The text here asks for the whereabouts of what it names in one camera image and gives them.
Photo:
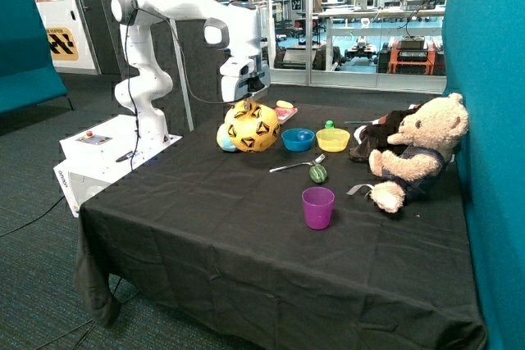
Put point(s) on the black tablecloth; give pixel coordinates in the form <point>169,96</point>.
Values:
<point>219,237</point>

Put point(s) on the pastel multicolour soft ball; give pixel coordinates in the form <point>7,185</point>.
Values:
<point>223,140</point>

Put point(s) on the beige teddy bear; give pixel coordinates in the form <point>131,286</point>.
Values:
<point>430,136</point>

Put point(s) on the yellow black sign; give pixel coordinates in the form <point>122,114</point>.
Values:
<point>62,44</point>

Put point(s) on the teal sofa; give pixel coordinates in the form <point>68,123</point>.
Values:
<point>28,76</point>

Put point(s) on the yellow toy lemon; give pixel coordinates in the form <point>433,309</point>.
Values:
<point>284,104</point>

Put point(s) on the green toy pepper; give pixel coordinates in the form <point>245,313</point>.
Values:
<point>318,174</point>

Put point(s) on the black marker pen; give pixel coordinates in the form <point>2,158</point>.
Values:
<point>129,156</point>

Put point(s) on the teal partition panel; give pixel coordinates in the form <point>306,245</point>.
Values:
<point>484,61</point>

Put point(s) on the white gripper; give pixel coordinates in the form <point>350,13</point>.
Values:
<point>244,78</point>

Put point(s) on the yellow plastic bowl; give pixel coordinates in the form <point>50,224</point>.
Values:
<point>332,139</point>

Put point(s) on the silver metal fork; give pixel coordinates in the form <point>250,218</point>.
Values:
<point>313,162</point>

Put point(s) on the blue plastic bowl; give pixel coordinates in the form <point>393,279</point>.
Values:
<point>288,137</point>

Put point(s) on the small blue ball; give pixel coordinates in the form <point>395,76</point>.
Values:
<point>303,135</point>

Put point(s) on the purple plastic cup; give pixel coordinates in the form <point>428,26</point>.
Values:
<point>318,206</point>

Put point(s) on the red book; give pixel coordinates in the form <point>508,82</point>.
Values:
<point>284,114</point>

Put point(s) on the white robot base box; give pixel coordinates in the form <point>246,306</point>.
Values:
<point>90,157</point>

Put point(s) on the dark brown cloth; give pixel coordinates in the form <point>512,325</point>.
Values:
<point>374,136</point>

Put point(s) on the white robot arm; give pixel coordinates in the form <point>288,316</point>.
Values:
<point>235,27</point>

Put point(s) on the yellow black soccer ball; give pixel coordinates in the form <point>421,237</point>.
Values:
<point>253,130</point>

